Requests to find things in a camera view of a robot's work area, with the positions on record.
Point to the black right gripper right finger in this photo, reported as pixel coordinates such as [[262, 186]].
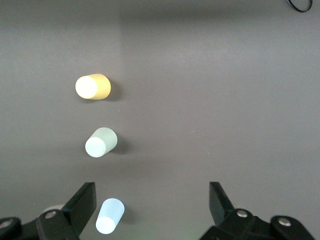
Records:
[[220, 207]]

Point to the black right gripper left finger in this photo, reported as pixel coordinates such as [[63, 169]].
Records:
[[80, 207]]

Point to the pale green plastic cup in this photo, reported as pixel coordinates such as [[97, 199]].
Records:
[[101, 142]]

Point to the yellow plastic cup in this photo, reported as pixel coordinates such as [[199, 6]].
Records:
[[92, 87]]

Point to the light blue plastic cup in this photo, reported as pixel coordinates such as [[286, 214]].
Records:
[[110, 215]]

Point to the dark grey table cloth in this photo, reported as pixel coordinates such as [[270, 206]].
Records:
[[200, 100]]

